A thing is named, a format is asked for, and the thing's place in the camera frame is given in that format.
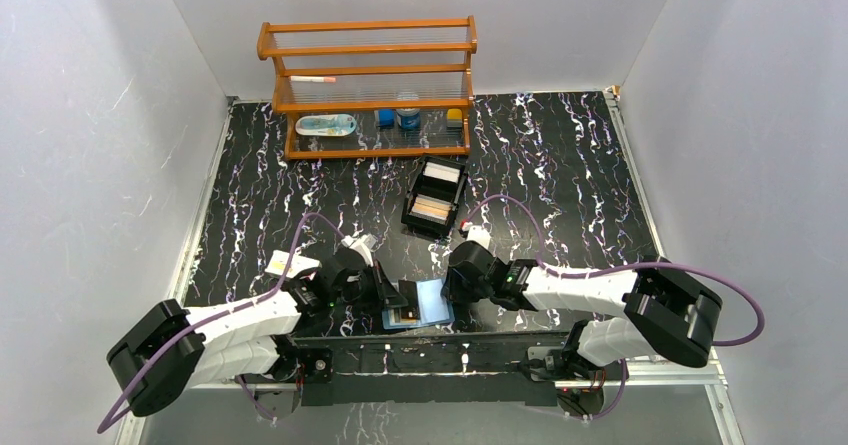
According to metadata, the black VIP credit card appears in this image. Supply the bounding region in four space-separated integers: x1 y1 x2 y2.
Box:
398 280 421 318

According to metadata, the blue card holder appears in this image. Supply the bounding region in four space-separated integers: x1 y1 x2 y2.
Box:
382 278 455 330

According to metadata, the black card tray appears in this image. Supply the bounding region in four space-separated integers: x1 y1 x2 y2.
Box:
400 155 468 238

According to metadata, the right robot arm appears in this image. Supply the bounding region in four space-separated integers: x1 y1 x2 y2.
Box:
443 241 722 379

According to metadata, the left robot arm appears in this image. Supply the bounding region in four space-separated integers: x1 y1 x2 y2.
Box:
107 243 415 417

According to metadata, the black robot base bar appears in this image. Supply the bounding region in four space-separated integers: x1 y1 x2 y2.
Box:
294 331 609 415

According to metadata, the white card stack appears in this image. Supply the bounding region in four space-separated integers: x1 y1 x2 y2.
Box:
422 161 461 183

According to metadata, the small white and yellow box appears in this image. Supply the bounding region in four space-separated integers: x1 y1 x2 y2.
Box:
264 250 320 278

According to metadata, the yellow and grey sponge block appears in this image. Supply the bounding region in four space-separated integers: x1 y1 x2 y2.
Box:
445 108 465 129

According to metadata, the toothbrush blister pack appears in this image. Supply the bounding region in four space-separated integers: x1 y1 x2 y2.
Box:
295 114 358 137

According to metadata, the blue lidded jar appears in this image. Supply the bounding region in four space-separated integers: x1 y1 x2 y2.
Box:
395 92 421 130

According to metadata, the small blue box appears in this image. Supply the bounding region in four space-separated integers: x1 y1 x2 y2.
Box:
374 109 395 129

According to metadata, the white and orange tube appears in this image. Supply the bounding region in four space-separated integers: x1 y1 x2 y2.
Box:
287 75 337 84

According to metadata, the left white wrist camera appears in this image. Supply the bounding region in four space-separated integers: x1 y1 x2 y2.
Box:
342 234 377 267

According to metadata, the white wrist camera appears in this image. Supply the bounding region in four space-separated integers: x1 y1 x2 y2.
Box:
460 222 492 252
342 234 377 267

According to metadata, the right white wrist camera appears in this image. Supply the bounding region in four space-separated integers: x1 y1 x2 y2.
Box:
460 222 492 252

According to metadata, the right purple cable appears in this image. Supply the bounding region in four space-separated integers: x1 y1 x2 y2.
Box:
463 194 766 423

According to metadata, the purple cable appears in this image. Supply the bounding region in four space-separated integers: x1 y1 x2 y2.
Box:
96 212 352 435
463 194 766 423

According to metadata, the orange wooden wire shelf rack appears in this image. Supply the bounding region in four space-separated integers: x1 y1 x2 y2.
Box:
256 15 478 160

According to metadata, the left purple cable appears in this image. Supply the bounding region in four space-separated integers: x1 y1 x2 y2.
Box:
96 212 352 435

